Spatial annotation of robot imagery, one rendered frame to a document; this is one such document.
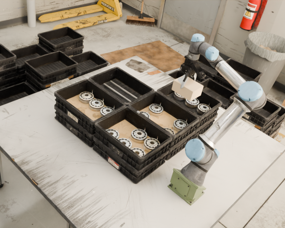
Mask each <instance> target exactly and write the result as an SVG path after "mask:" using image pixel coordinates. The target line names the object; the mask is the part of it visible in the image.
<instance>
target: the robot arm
mask: <svg viewBox="0 0 285 228"><path fill-rule="evenodd" d="M200 54H201V55H203V56H204V57H205V58H206V59H207V61H208V62H209V63H210V65H211V66H212V67H213V68H215V69H216V70H217V71H218V72H219V73H220V74H221V75H222V76H223V77H224V78H225V79H226V80H227V81H228V82H229V83H230V84H231V85H232V86H233V87H234V88H235V89H236V90H237V91H238V93H237V94H236V96H235V97H234V102H233V103H232V104H231V105H230V106H229V107H228V108H227V109H226V110H225V112H224V113H223V114H222V115H221V116H220V117H219V118H218V119H217V120H216V121H215V122H214V123H213V124H212V125H211V127H210V128H209V129H208V130H207V131H206V132H205V133H204V134H199V135H198V136H197V138H195V139H191V140H190V141H189V142H188V143H187V144H186V146H185V154H186V156H187V157H188V158H189V159H190V160H191V161H190V163H188V164H187V165H186V166H184V167H183V168H182V169H181V171H180V173H181V174H182V175H184V176H185V177H186V178H187V179H189V180H190V181H192V182H193V183H195V184H196V185H198V186H200V187H201V186H202V185H203V183H204V180H205V176H206V174H207V172H208V171H209V169H210V168H211V166H212V165H213V164H214V162H215V161H216V159H217V158H218V156H219V155H220V152H219V151H218V150H217V149H216V148H215V144H216V143H217V142H218V141H219V140H220V139H221V138H222V137H223V136H224V135H225V134H226V133H227V132H228V131H229V129H230V128H231V127H232V126H233V125H234V124H235V123H236V122H237V121H238V120H239V119H240V118H241V117H242V116H243V115H244V114H245V113H246V112H251V111H252V110H253V109H261V108H262V107H263V106H264V105H265V104H266V94H265V93H264V91H263V89H262V87H261V86H260V85H259V84H258V83H256V82H254V81H245V80H244V79H243V78H242V77H241V76H240V75H239V74H238V73H237V72H236V71H235V70H234V69H232V68H231V67H230V66H229V65H228V64H227V63H226V62H225V61H224V60H223V59H222V58H221V57H220V56H219V51H218V49H216V48H215V47H213V46H211V45H209V44H208V43H206V42H205V41H204V36H203V35H202V34H198V33H196V34H194V35H193V36H192V39H191V42H190V47H189V51H188V55H185V57H184V58H185V62H184V63H183V64H181V67H180V72H181V73H182V74H184V75H183V77H179V78H178V81H179V82H180V83H181V86H180V89H182V88H183V87H184V85H185V84H186V82H187V81H188V79H189V78H188V77H190V76H191V77H193V80H194V81H195V80H196V76H198V77H199V79H203V78H204V77H206V74H205V73H204V71H203V70H202V68H201V67H200V65H199V64H198V62H197V61H198V59H199V57H200Z"/></svg>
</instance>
